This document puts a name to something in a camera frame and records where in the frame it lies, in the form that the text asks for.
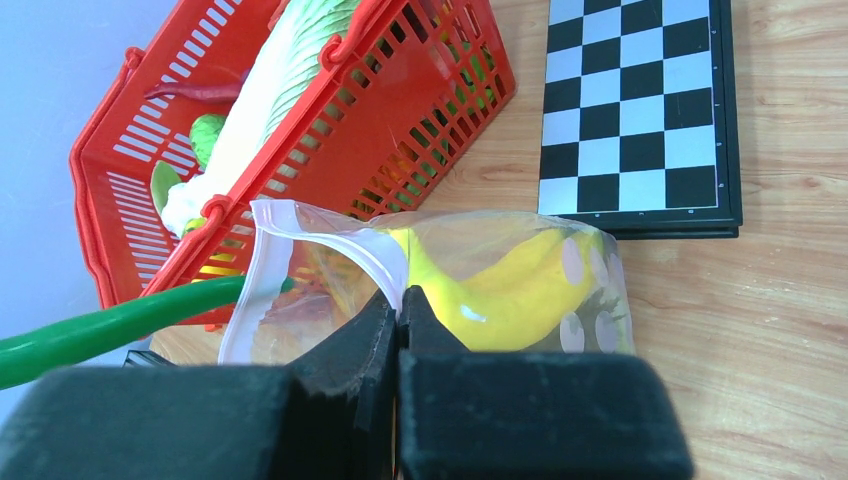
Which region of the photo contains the black white checkerboard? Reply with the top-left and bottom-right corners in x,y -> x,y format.
537,0 -> 743,239

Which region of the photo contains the long green cabbage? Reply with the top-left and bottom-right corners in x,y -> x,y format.
187,0 -> 359,202

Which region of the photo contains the red chili pepper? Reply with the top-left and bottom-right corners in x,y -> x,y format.
144,70 -> 250,104

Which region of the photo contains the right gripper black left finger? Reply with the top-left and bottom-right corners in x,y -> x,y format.
1,294 -> 397,479

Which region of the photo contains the orange toy pineapple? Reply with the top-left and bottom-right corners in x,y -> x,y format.
251,241 -> 371,365

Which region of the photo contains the red plastic basket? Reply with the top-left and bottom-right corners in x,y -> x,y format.
70,1 -> 516,308

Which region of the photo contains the green chili pepper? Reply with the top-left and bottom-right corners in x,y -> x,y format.
0,274 -> 296,392

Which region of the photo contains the white cauliflower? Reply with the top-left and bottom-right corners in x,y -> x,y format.
160,176 -> 213,238

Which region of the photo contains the clear zip top bag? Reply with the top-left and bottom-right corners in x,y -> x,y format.
218,199 -> 635,364

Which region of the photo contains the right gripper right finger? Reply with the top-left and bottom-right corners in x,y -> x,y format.
397,286 -> 696,479

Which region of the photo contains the yellow banana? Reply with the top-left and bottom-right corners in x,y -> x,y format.
389,228 -> 605,351

